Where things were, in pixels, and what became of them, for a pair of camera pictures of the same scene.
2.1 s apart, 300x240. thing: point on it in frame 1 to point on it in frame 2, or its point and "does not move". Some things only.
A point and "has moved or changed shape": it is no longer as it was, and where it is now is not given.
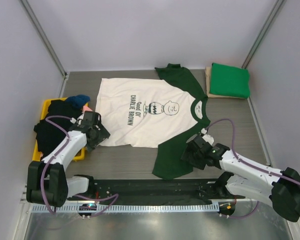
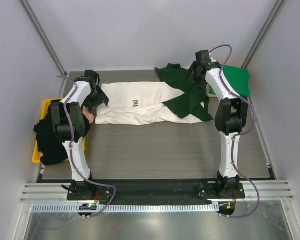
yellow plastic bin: (36, 156) does not move
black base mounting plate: (135, 191) does not move
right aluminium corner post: (277, 6) does not move
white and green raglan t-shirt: (167, 113) has moved or changed shape
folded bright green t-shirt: (229, 81) does not move
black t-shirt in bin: (48, 136) does not move
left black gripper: (102, 134) to (102, 99)
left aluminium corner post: (45, 36) does not move
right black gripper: (200, 164) to (201, 84)
